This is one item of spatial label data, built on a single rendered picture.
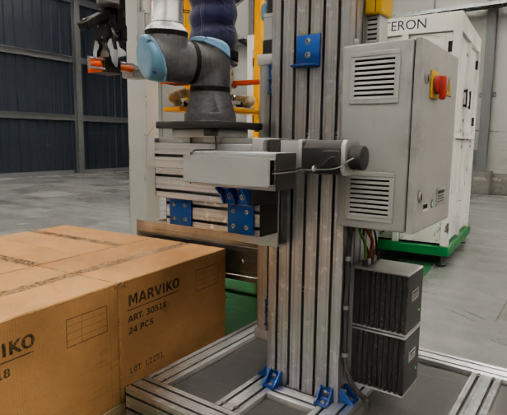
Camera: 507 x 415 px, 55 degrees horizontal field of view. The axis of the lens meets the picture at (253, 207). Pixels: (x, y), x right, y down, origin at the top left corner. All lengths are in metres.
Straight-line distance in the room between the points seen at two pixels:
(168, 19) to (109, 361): 1.02
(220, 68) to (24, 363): 0.94
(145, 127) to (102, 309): 1.91
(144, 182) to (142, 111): 0.46
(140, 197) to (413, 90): 2.40
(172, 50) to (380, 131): 0.57
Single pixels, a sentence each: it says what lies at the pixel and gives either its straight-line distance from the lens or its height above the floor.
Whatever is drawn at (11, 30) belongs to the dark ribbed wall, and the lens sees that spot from 13.95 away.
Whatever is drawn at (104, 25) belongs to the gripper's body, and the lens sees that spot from 1.83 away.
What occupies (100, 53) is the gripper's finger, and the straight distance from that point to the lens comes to 1.86.
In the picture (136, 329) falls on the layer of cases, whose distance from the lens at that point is 1.70.
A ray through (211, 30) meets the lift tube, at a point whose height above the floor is 1.45.
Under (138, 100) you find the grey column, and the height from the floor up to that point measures 1.23.
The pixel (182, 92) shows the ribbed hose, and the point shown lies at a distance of 2.12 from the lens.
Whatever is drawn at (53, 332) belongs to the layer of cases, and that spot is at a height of 0.47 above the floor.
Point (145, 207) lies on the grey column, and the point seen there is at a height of 0.53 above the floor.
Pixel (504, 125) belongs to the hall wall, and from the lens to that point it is 10.54.
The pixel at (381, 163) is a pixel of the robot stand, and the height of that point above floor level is 0.93.
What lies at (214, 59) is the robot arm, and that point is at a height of 1.21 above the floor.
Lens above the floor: 0.99
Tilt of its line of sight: 8 degrees down
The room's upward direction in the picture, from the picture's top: 1 degrees clockwise
